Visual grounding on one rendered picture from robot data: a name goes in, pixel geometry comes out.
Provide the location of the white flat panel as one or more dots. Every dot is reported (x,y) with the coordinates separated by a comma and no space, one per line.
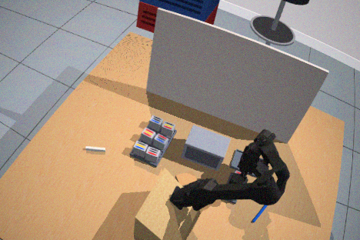
(230,76)

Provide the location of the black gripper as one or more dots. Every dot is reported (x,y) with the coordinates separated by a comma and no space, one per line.
(244,167)

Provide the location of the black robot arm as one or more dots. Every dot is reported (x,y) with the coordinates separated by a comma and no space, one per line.
(264,190)

